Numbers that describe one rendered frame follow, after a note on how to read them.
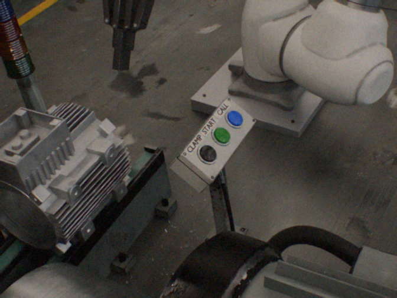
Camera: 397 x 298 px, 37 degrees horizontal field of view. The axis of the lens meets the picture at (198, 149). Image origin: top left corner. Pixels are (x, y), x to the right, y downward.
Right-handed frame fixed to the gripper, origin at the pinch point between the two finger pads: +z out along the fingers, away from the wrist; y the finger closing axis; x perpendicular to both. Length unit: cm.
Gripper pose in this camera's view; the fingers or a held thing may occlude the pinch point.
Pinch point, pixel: (122, 49)
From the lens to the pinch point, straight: 104.9
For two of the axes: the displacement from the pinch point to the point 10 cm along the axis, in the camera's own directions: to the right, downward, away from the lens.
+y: 8.6, 2.3, -4.6
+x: 5.0, -1.5, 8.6
